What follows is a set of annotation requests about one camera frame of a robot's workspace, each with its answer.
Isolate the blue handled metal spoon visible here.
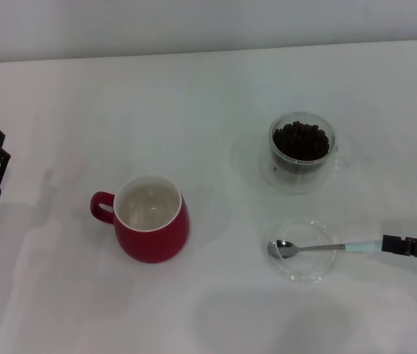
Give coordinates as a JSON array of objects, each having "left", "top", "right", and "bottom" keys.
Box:
[{"left": 266, "top": 238, "right": 385, "bottom": 259}]

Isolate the red ceramic mug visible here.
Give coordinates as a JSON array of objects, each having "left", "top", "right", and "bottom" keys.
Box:
[{"left": 90, "top": 174, "right": 191, "bottom": 264}]

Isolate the coffee beans pile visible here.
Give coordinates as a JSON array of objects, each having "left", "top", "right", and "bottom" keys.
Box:
[{"left": 272, "top": 120, "right": 330, "bottom": 162}]

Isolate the clear glass saucer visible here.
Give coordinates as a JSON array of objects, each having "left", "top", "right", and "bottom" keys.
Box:
[
  {"left": 258, "top": 142, "right": 337, "bottom": 195},
  {"left": 262, "top": 217, "right": 340, "bottom": 285}
]

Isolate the double wall glass cup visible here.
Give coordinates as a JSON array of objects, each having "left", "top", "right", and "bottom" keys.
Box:
[{"left": 269, "top": 112, "right": 355, "bottom": 178}]

